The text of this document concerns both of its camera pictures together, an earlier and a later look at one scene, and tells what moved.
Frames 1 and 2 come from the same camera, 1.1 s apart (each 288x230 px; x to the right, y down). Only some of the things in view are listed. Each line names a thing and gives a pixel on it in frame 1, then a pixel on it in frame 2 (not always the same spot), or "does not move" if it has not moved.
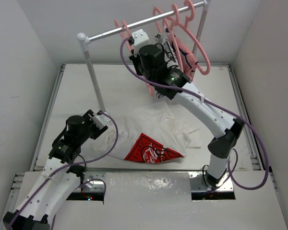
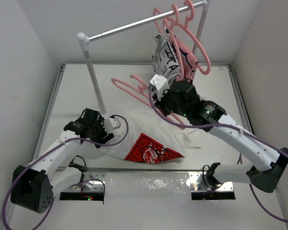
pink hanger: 184,25 does not move
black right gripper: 135,59 -> 159,103
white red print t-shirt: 150,134 does not move
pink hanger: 124,29 -> 138,85
